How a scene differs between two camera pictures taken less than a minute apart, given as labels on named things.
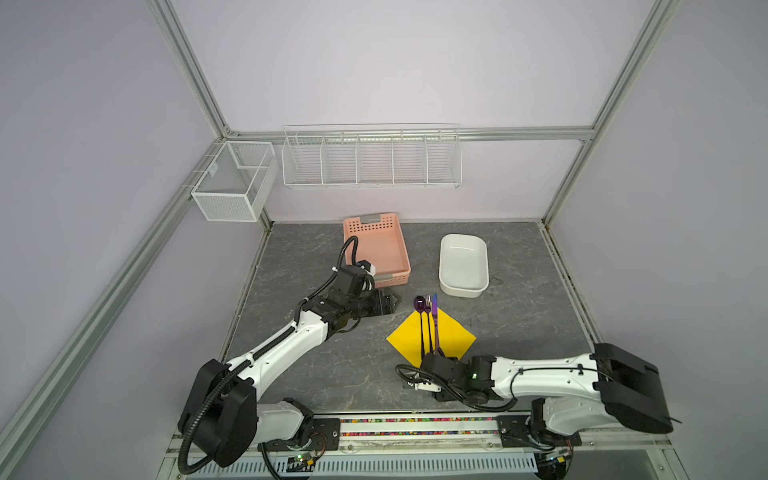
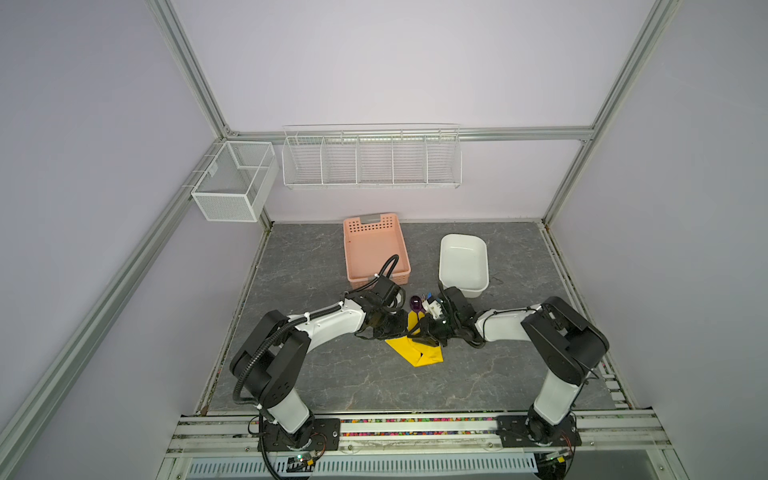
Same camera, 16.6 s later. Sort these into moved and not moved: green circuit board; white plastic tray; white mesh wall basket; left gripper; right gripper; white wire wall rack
Moved: right gripper; left gripper
Not moved: white plastic tray; green circuit board; white mesh wall basket; white wire wall rack
